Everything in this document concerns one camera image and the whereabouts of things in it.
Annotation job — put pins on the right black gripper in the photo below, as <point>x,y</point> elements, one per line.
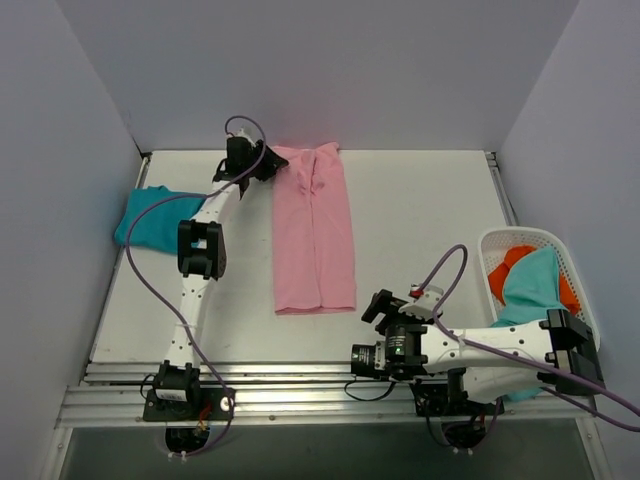
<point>379,307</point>

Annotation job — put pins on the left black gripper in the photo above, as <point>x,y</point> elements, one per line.
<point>267,163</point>

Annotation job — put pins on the pink t shirt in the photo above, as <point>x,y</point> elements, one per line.
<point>312,238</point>

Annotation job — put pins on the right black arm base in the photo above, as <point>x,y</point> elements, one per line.
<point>453,421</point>

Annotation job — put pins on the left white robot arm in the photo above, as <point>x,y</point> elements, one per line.
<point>202,255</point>

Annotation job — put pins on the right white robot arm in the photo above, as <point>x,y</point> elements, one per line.
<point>482,364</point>

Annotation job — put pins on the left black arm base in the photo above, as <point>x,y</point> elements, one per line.
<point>198,416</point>

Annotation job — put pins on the white plastic laundry basket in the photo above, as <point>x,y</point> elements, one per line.
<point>492,247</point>

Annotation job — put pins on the folded teal t shirt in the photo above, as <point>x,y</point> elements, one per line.
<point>158,229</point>

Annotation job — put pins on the orange t shirt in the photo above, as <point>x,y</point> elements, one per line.
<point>500,275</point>

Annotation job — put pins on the light turquoise t shirt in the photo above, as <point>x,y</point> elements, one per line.
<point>530,285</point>

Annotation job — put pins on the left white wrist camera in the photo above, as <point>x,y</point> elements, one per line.
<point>242,132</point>

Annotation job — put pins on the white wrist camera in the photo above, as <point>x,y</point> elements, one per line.
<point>242,132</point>
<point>422,301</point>

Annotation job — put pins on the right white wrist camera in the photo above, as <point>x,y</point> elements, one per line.
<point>422,301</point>

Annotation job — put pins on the aluminium mounting rail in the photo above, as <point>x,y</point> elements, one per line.
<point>266,394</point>

